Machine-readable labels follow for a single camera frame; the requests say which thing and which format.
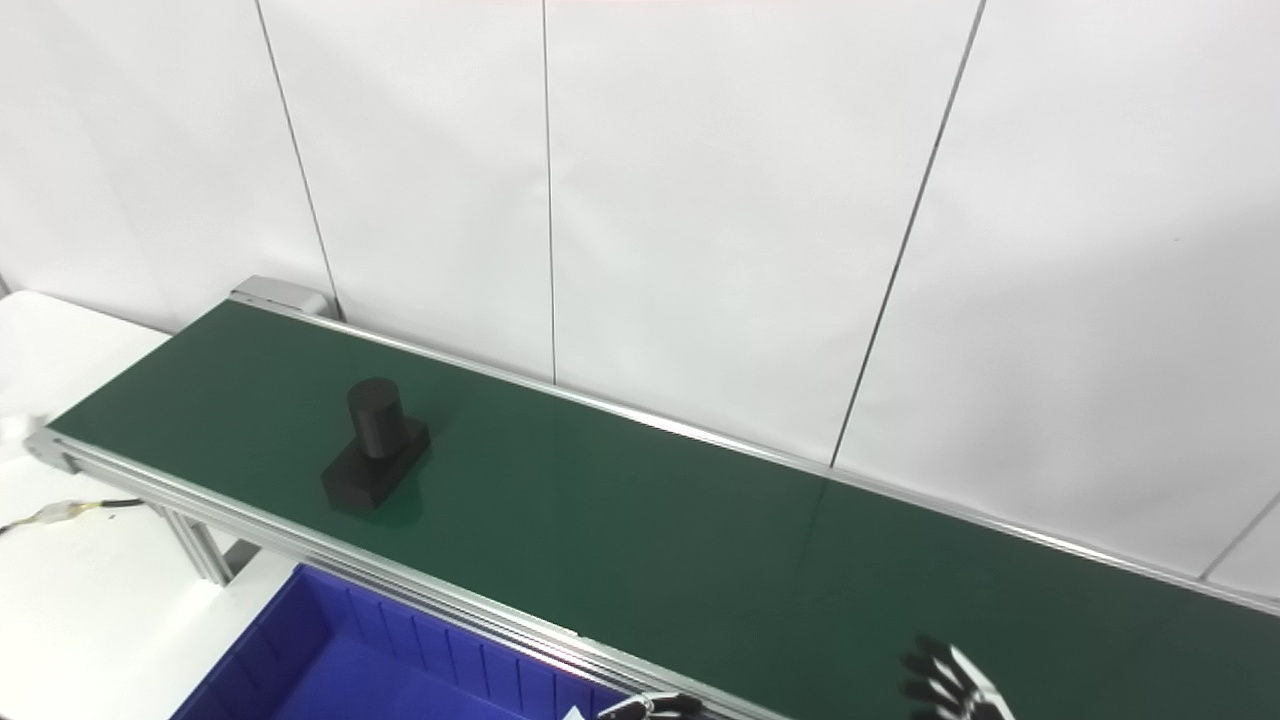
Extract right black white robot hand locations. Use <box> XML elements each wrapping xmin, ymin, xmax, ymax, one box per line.
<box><xmin>900</xmin><ymin>636</ymin><xmax>1016</xmax><ymax>720</ymax></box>

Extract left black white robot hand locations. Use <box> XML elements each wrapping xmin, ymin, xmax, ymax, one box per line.
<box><xmin>597</xmin><ymin>692</ymin><xmax>706</xmax><ymax>720</ymax></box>

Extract black cylinder block part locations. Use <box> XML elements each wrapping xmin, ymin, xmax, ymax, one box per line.
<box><xmin>320</xmin><ymin>378</ymin><xmax>432</xmax><ymax>513</ymax></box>

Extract green conveyor belt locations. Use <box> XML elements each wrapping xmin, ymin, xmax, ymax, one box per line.
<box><xmin>25</xmin><ymin>275</ymin><xmax>1280</xmax><ymax>720</ymax></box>

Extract blue plastic bin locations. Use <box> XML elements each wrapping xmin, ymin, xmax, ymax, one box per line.
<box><xmin>170</xmin><ymin>563</ymin><xmax>641</xmax><ymax>720</ymax></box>

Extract aluminium conveyor leg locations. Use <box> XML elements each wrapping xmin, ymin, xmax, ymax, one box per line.
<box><xmin>150</xmin><ymin>505</ymin><xmax>241</xmax><ymax>588</ymax></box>

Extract grey conveyor end housing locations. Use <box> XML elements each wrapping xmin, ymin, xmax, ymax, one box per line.
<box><xmin>230</xmin><ymin>275</ymin><xmax>331</xmax><ymax>319</ymax></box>

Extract black cable with yellow connector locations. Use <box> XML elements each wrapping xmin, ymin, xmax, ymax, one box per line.
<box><xmin>0</xmin><ymin>498</ymin><xmax>146</xmax><ymax>536</ymax></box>

